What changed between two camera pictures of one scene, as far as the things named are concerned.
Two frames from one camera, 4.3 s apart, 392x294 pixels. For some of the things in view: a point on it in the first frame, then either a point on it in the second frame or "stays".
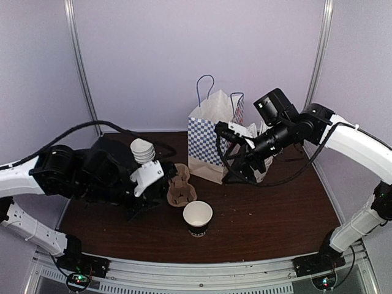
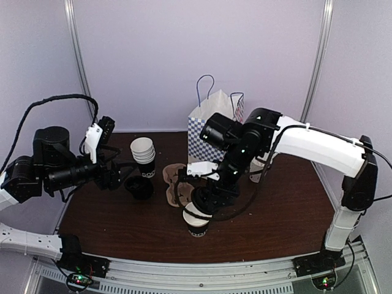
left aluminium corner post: (72, 30) stays
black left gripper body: (144, 204) to (101, 179)
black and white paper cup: (197, 214) stays
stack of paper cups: (143, 151) stays
